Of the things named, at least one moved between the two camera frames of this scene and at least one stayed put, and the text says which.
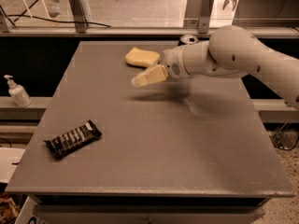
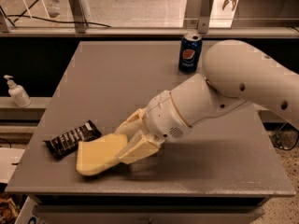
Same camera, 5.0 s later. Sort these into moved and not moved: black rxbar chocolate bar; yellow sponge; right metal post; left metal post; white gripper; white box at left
Moved: yellow sponge; white gripper
Not moved: right metal post; left metal post; black rxbar chocolate bar; white box at left
